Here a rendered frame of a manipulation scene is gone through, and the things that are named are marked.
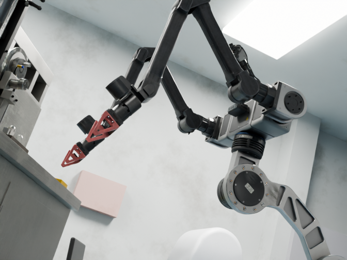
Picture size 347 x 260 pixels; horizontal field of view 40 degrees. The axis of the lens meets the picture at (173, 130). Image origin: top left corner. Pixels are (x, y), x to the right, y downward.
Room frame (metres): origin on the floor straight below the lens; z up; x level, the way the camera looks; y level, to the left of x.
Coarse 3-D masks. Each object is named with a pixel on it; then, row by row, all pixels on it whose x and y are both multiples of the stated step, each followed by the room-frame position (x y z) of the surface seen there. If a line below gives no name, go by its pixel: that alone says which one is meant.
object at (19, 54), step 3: (15, 54) 1.56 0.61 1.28; (18, 54) 1.58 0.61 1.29; (21, 54) 1.60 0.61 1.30; (12, 57) 1.56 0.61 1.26; (15, 57) 1.57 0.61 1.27; (21, 57) 1.60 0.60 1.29; (24, 57) 1.62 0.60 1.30; (9, 60) 1.55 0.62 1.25; (12, 60) 1.56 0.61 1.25; (9, 63) 1.55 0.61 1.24; (9, 66) 1.56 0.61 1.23; (9, 69) 1.57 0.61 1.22; (3, 72) 1.57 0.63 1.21
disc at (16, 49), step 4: (16, 48) 1.56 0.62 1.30; (20, 48) 1.58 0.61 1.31; (12, 52) 1.55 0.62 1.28; (16, 52) 1.57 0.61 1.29; (20, 52) 1.59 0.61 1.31; (24, 52) 1.61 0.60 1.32; (8, 56) 1.54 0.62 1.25; (24, 56) 1.62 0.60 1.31; (8, 60) 1.55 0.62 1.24; (4, 64) 1.54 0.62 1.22; (4, 68) 1.55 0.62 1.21; (4, 72) 1.56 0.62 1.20; (24, 76) 1.68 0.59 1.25
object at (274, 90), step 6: (276, 84) 1.63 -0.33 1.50; (264, 90) 1.60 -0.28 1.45; (270, 90) 1.59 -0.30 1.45; (276, 90) 1.60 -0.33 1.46; (258, 96) 1.61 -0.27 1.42; (264, 96) 1.61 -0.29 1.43; (270, 96) 1.60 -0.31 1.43; (276, 96) 1.60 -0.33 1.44; (258, 102) 1.65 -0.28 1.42; (264, 102) 1.62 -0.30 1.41; (270, 102) 1.62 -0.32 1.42; (276, 102) 1.60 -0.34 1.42; (264, 108) 1.66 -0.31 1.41; (270, 108) 1.62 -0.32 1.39; (264, 114) 1.67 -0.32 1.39
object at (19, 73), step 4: (16, 60) 1.57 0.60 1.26; (20, 60) 1.58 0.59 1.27; (24, 60) 1.60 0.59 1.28; (12, 64) 1.57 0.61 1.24; (16, 64) 1.57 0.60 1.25; (20, 64) 1.59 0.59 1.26; (12, 68) 1.57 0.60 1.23; (20, 68) 1.60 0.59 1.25; (24, 68) 1.62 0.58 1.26; (12, 72) 1.58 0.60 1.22; (16, 72) 1.58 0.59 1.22; (20, 72) 1.61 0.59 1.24; (24, 72) 1.63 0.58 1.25; (16, 76) 1.60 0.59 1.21; (20, 76) 1.62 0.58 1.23
